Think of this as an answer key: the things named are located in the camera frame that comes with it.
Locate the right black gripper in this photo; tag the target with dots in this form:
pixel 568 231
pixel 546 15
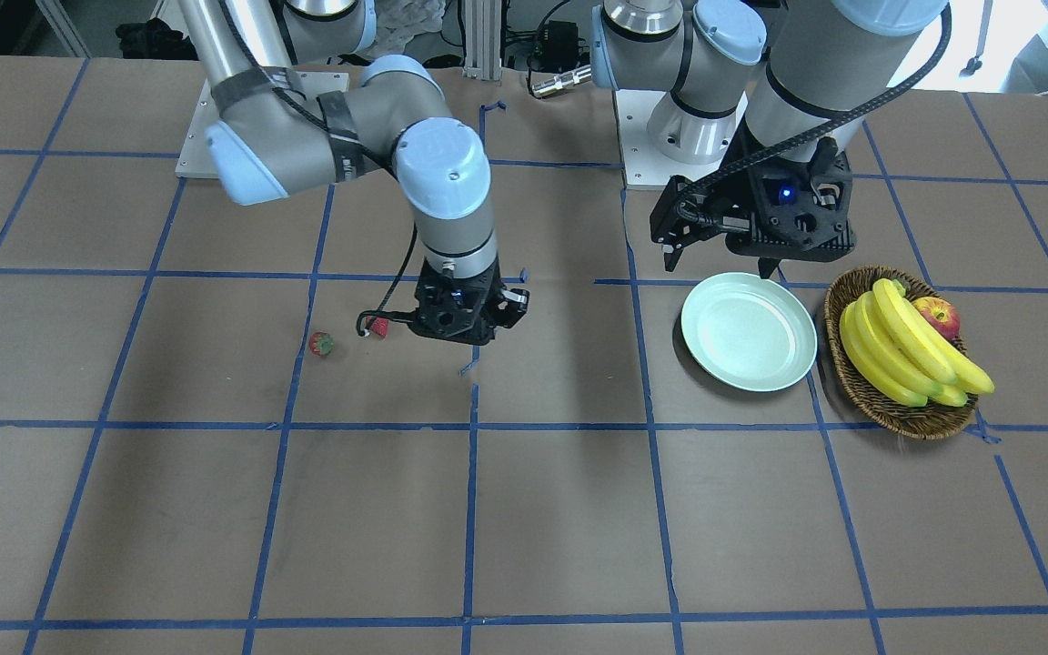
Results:
pixel 512 307

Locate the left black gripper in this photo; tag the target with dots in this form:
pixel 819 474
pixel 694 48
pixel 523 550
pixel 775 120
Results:
pixel 735 189

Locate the red strawberry three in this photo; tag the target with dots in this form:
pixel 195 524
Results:
pixel 320 344

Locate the red strawberry one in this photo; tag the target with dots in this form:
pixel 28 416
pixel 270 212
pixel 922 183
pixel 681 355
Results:
pixel 377 327

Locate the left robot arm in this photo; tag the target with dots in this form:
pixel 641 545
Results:
pixel 770 105

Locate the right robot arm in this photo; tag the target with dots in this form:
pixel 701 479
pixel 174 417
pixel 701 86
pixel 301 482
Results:
pixel 274 137

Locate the light green plate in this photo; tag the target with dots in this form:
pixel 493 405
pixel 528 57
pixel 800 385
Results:
pixel 748 332

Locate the yellow banana bunch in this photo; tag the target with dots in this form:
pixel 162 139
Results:
pixel 902 355

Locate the red apple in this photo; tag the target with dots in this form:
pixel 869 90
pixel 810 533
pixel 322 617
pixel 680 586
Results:
pixel 941 314

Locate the silver metal connector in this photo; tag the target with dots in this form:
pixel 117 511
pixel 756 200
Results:
pixel 561 82

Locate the woven wicker basket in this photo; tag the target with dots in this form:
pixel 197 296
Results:
pixel 933 422

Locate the black cloth bundle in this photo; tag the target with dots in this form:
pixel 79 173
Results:
pixel 154 40

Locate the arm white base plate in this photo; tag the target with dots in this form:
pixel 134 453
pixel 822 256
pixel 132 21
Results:
pixel 194 160
pixel 642 136

